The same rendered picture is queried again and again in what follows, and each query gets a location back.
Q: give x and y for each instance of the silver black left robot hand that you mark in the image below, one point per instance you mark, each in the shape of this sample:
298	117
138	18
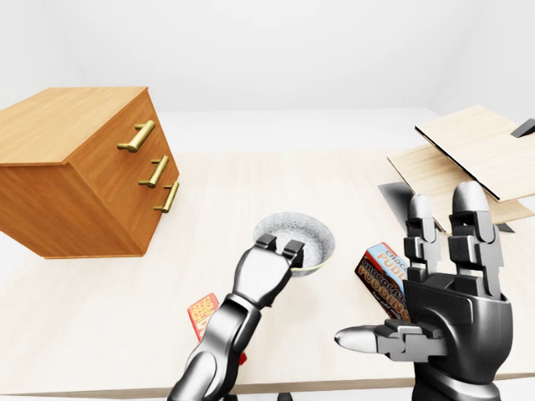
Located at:
261	269

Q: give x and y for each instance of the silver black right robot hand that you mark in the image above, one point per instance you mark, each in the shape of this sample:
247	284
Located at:
464	317

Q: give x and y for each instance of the grey speckled bowl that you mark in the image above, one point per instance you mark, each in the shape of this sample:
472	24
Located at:
311	234

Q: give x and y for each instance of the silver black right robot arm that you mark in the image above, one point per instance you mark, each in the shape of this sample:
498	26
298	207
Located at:
455	388

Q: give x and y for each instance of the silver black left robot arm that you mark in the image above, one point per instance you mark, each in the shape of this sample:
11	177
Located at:
221	338

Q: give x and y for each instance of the wooden drawer front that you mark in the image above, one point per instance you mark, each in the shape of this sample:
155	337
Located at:
109	155
133	193
147	225

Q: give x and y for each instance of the wooden cabinet with drawers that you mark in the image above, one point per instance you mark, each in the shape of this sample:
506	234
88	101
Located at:
37	138

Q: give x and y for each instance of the orange red printed box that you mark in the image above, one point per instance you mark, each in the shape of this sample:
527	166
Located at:
201	311

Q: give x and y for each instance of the chocolate pudding box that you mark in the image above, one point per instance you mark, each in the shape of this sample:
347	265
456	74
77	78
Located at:
382	280

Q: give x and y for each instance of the small dark shape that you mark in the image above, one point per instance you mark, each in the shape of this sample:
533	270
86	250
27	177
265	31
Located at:
284	397

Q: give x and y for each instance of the pale wooden panel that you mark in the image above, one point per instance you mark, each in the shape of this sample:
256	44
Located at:
422	171
472	142

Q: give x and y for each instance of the black wedge shape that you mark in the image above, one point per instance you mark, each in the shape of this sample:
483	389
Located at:
526	128

